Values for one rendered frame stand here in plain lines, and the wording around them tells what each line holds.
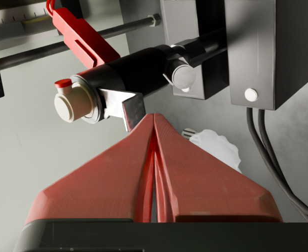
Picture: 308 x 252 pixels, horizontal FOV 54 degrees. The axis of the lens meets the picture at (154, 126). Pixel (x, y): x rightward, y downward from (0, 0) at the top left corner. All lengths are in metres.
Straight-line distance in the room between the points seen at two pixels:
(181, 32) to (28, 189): 0.33
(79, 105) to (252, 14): 0.13
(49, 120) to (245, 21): 0.33
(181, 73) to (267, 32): 0.08
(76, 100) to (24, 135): 0.32
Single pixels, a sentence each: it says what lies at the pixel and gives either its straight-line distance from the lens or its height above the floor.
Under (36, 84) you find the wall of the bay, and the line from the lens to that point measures 0.46.
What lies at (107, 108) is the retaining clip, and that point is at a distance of 0.15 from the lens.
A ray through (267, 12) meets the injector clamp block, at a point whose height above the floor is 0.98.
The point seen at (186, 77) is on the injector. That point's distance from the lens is 0.17.
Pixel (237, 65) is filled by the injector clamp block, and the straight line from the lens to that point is 0.24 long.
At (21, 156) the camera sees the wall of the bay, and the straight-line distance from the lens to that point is 0.47.
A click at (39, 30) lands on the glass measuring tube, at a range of 0.43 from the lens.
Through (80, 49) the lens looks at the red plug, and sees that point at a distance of 0.19.
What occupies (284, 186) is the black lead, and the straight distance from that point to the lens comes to 0.22.
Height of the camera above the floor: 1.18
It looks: 38 degrees down
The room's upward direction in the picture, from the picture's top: 121 degrees counter-clockwise
